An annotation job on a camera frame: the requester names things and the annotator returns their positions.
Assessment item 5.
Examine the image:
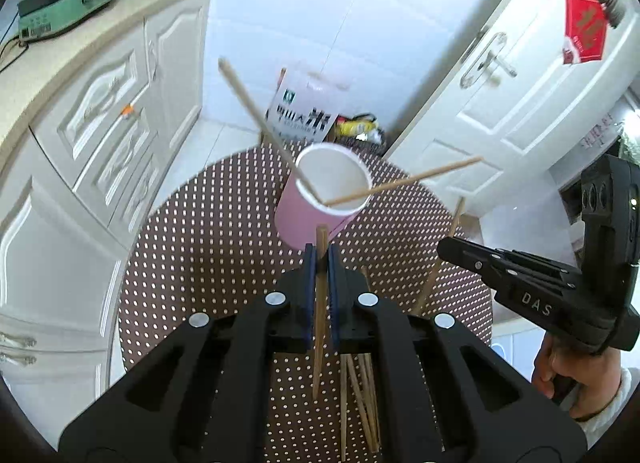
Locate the long wooden chopstick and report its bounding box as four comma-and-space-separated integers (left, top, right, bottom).
312, 225, 329, 399
322, 156, 483, 207
218, 57, 323, 204
411, 197, 467, 316

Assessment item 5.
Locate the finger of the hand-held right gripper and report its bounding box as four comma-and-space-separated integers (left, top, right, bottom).
492, 248, 572, 277
436, 237, 576, 294

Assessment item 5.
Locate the person's right forearm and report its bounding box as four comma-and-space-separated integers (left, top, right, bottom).
577, 368, 640, 451

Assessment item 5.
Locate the brown polka dot tablecloth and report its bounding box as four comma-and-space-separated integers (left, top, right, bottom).
117, 140, 493, 463

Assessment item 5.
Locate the person's right hand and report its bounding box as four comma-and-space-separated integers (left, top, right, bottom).
531, 332, 626, 420

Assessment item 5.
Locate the white door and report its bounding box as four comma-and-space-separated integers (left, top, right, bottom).
385, 0, 640, 224

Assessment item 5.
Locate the pink paper cup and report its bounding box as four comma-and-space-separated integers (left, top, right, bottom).
274, 143, 373, 250

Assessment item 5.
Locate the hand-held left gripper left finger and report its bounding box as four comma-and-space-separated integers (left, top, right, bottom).
59, 242, 317, 463

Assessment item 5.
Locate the yellow snack packet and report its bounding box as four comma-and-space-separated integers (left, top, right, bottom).
336, 113, 386, 144

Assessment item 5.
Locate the white rice bag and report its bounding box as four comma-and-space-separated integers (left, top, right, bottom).
263, 68, 351, 144

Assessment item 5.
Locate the metal door handle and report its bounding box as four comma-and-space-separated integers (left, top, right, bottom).
460, 33, 518, 90

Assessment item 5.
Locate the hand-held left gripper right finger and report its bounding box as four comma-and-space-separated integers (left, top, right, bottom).
327, 244, 587, 463

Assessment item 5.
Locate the black power cable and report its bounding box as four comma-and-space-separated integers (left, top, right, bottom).
0, 18, 28, 64

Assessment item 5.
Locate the cream lower kitchen cabinet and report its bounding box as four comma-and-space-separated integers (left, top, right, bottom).
0, 0, 211, 444

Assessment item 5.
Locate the red diamond door poster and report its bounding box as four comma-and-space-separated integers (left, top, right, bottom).
562, 0, 608, 65

